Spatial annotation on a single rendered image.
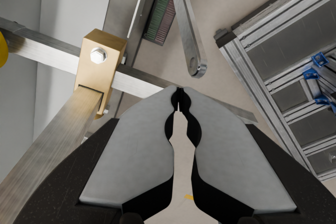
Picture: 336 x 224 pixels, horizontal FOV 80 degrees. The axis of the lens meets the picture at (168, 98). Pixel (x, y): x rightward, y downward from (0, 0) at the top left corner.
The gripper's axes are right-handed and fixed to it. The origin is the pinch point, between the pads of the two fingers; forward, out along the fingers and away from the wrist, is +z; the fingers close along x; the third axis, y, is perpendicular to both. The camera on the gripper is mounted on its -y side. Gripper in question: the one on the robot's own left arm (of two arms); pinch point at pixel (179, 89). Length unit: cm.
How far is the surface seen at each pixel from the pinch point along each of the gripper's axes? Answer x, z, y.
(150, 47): -11, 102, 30
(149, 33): -4.8, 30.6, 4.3
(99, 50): -9.7, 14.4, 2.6
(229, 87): 38, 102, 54
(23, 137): -44, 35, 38
